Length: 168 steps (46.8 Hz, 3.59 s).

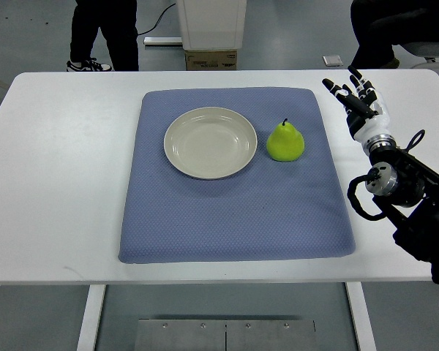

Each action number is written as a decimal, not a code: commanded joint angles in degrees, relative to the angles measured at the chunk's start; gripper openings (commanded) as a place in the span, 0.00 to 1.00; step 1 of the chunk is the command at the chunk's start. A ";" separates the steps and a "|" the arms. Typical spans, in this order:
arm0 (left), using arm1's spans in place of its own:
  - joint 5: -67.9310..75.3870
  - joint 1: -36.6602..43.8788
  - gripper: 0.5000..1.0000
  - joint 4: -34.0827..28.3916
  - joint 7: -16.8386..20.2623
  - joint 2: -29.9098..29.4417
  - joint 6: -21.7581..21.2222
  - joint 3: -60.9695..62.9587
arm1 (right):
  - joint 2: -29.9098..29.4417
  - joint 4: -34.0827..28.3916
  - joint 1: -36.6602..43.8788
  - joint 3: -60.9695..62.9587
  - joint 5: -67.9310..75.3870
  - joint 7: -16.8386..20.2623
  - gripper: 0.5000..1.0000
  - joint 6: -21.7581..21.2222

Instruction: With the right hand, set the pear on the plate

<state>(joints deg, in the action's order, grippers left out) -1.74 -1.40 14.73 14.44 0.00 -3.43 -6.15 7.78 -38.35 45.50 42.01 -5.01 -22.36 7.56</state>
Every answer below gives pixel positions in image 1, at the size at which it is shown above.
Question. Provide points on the black white sneaker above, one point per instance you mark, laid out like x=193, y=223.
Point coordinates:
x=91, y=65

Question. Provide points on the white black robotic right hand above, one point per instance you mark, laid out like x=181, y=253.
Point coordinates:
x=367, y=116

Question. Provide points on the white table leg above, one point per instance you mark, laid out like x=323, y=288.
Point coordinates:
x=360, y=316
x=91, y=318

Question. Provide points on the brown cardboard box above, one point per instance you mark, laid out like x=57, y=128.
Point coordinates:
x=210, y=60

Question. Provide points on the person in black trousers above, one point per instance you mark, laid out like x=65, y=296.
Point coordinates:
x=116, y=21

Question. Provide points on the white plastic bin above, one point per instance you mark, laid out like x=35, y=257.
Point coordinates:
x=211, y=24

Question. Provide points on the white right table leg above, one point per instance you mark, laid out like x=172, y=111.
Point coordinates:
x=360, y=316

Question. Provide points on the metal base plate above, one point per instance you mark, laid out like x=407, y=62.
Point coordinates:
x=226, y=335

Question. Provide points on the seated person in black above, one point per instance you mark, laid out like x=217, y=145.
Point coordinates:
x=380, y=25

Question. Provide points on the green pear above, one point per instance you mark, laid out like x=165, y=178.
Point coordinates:
x=285, y=143

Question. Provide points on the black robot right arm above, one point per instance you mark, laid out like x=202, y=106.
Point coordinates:
x=400, y=188

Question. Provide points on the grey floor outlet plate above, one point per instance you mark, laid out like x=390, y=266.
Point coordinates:
x=332, y=61

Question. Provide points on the white left table leg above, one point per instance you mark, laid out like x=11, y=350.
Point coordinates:
x=91, y=318

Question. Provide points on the beige round plate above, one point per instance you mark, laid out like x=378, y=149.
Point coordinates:
x=210, y=143

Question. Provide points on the white floor rail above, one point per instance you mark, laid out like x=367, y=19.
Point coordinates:
x=162, y=41

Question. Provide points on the blue textured mat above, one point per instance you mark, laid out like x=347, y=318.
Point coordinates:
x=270, y=210

